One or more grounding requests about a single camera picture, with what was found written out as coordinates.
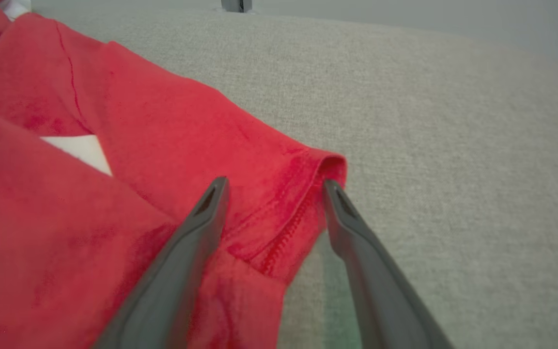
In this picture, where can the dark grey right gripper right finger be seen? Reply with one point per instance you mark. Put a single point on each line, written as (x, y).
(380, 300)

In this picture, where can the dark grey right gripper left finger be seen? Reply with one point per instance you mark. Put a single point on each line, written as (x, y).
(172, 291)

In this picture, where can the red white basketball jersey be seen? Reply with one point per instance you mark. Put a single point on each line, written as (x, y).
(162, 131)

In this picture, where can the grey fabric sofa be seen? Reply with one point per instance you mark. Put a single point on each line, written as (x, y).
(429, 145)

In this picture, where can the dark grey vertical wall post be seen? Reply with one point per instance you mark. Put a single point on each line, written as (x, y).
(235, 5)

